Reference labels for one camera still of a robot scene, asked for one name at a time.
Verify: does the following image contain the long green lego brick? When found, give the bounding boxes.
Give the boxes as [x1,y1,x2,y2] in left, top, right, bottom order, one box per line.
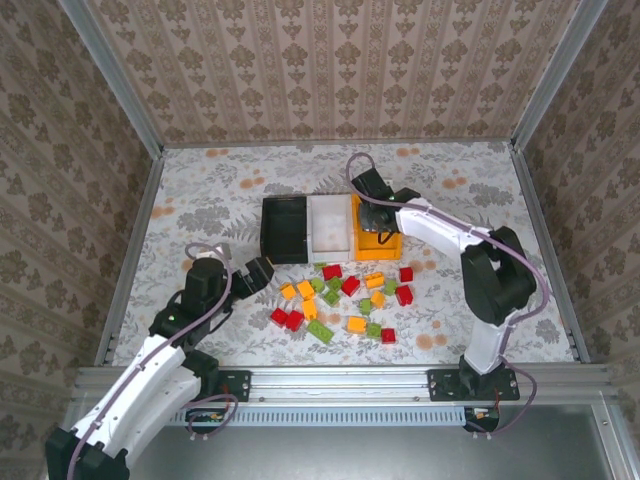
[306,319,336,344]

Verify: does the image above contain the orange plastic container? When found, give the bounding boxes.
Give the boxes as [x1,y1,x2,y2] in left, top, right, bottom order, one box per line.
[349,193,404,262]

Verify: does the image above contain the mauve right arm cable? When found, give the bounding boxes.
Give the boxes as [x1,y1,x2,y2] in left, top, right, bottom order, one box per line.
[346,152,550,439]

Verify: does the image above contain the aluminium upright frame post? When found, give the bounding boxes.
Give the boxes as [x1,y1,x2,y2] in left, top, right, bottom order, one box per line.
[510,0,611,151]
[57,0,166,156]

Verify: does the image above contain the long aluminium base rail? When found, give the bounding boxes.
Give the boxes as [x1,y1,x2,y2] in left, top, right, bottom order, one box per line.
[72,365,619,407]

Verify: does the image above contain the grey metal sheet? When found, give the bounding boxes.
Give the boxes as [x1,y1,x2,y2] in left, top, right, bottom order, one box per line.
[124,424,614,480]

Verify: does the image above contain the slotted white cable duct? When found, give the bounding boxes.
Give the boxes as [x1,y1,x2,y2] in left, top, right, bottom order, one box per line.
[169,405,469,428]

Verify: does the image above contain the black plastic container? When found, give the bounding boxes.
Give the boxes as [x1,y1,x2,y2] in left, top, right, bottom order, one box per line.
[259,195,311,266]

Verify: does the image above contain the white plastic container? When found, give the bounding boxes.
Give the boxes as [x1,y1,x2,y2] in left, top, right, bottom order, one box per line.
[305,193,357,265]

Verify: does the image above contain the aluminium table side rail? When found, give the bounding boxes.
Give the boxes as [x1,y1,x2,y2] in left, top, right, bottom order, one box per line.
[509,142,592,365]
[94,147,166,366]

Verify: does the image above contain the short aluminium frame rail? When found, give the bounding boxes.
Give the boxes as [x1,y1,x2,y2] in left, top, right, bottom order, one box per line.
[591,403,629,480]

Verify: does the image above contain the mauve left arm cable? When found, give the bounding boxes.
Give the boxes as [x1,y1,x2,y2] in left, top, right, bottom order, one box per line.
[64,241,239,480]

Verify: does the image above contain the floral table cover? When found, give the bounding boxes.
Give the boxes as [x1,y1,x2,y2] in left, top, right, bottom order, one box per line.
[112,142,576,367]

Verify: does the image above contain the mauve arm cable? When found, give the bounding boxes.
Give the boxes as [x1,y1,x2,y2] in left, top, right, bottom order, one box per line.
[64,241,239,480]
[346,152,550,439]

